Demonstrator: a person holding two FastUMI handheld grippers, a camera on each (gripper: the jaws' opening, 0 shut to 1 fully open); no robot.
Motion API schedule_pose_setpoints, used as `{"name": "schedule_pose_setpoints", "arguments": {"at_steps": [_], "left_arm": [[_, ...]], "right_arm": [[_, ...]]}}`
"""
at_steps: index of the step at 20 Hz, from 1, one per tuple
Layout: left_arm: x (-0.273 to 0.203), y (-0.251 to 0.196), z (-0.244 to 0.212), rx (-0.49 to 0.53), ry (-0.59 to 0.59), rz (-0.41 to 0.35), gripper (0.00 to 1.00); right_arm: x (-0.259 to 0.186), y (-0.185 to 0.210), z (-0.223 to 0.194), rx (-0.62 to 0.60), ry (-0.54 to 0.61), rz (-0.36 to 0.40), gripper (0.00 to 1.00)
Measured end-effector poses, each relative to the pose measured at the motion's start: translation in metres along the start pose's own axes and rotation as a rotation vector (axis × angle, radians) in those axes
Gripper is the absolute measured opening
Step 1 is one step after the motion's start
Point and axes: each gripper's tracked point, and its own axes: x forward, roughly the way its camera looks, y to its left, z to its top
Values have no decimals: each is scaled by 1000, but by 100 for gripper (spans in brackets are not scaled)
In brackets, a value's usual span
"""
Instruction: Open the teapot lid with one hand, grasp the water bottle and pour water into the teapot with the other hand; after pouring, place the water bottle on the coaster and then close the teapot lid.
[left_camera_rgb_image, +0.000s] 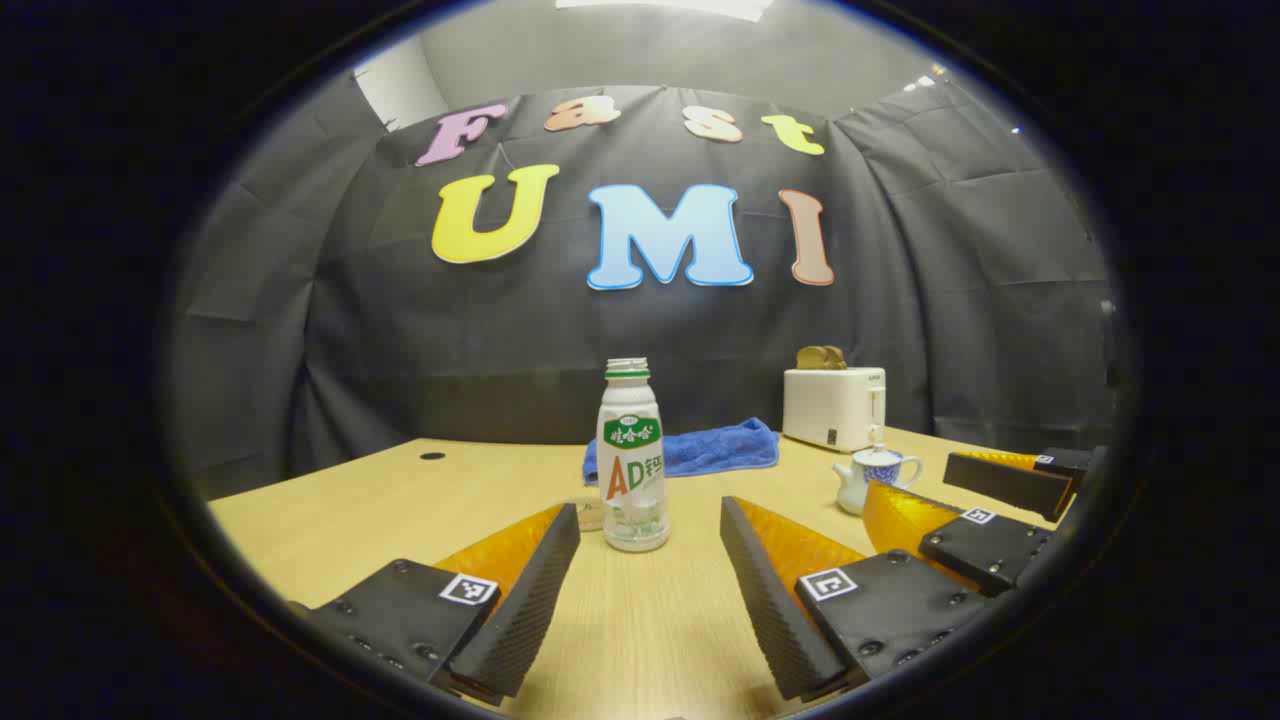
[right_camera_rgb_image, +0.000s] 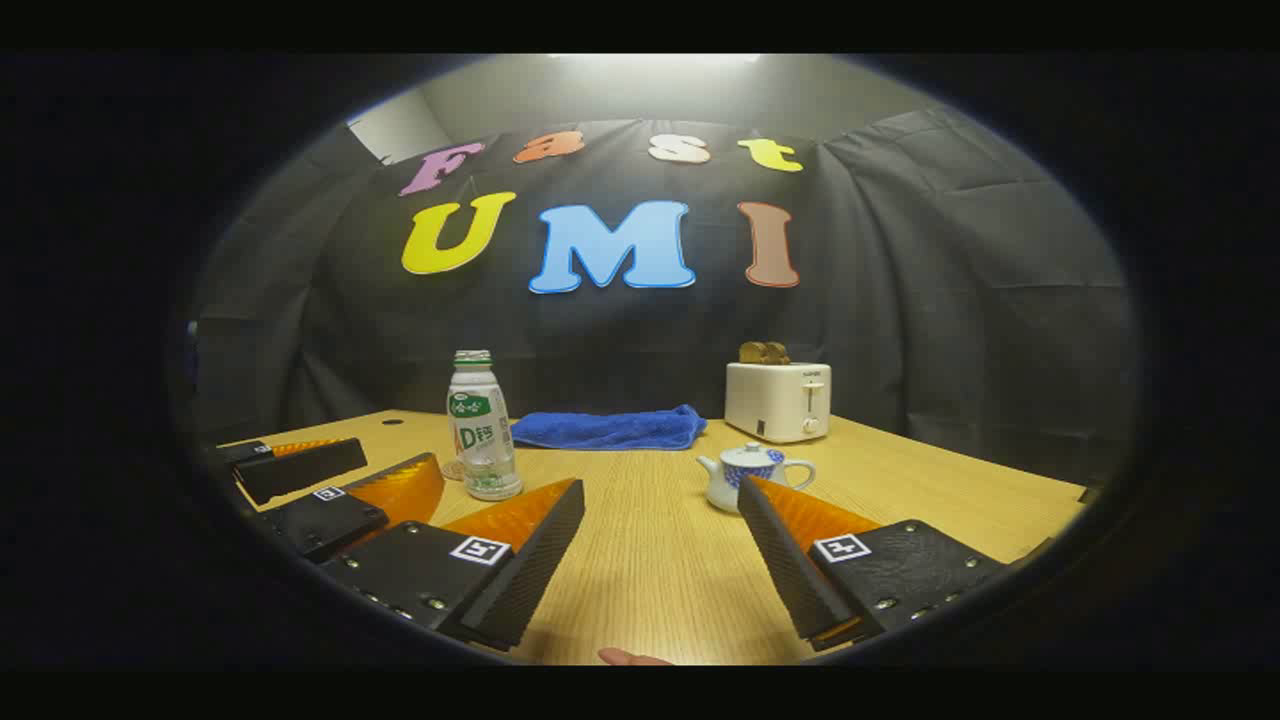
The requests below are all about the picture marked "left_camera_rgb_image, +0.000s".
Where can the white green-label water bottle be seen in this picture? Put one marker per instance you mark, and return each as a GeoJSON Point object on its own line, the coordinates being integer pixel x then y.
{"type": "Point", "coordinates": [633, 470]}

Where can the white toaster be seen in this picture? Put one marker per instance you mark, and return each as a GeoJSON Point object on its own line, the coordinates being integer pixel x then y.
{"type": "Point", "coordinates": [830, 408]}

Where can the ceiling light panel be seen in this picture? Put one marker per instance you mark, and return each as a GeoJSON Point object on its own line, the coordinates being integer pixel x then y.
{"type": "Point", "coordinates": [665, 6]}

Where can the brown toast slice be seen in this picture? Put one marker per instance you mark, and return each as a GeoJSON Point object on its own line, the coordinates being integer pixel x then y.
{"type": "Point", "coordinates": [836, 358]}
{"type": "Point", "coordinates": [808, 359]}

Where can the black backdrop cloth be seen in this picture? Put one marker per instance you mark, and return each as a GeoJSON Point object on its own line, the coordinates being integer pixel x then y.
{"type": "Point", "coordinates": [520, 330]}

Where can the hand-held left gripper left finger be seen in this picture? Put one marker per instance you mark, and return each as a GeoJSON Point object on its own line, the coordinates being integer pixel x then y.
{"type": "Point", "coordinates": [520, 610]}

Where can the blue towel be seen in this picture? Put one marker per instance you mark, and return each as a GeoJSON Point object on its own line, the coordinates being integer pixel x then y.
{"type": "Point", "coordinates": [715, 450]}

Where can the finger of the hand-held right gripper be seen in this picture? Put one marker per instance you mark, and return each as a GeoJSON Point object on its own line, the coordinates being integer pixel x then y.
{"type": "Point", "coordinates": [985, 550]}
{"type": "Point", "coordinates": [1005, 485]}

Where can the white blue-flower teacup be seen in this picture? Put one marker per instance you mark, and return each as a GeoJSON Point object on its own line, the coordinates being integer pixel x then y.
{"type": "Point", "coordinates": [880, 485]}

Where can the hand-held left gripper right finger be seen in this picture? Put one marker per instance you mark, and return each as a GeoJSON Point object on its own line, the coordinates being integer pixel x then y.
{"type": "Point", "coordinates": [770, 600]}

